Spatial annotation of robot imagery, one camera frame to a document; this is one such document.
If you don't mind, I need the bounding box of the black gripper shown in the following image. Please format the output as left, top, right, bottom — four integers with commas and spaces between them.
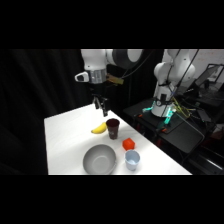
89, 82, 110, 118

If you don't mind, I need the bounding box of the brown plastic cup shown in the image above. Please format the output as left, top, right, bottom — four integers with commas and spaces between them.
105, 118, 121, 140

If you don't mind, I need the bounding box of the grey bowl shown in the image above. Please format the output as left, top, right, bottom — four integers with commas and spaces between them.
82, 143, 118, 176

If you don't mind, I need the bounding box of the light blue cup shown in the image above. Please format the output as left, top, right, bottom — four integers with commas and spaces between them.
124, 149, 141, 172

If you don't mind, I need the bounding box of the yellow banana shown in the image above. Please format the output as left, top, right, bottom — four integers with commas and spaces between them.
90, 121, 109, 135

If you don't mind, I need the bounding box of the orange red block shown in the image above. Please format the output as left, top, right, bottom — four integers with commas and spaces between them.
121, 137, 136, 151

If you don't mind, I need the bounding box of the black curtain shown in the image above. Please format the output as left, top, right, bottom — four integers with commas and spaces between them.
0, 49, 165, 176

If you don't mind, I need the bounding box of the black robot stand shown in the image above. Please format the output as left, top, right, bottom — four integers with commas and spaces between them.
122, 97, 206, 155

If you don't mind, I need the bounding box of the dark monitor screen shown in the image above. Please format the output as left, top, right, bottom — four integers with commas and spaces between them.
194, 63, 224, 92

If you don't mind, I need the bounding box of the tan cable bracket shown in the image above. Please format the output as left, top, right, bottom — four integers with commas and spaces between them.
105, 73, 125, 86

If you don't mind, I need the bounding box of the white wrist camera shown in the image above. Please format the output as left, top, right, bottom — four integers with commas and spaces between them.
74, 70, 90, 84

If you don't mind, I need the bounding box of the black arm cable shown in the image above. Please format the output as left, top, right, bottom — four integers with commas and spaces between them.
122, 49, 155, 80

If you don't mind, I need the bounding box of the yellow cable bundle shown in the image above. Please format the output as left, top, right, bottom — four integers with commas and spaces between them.
171, 97, 192, 119

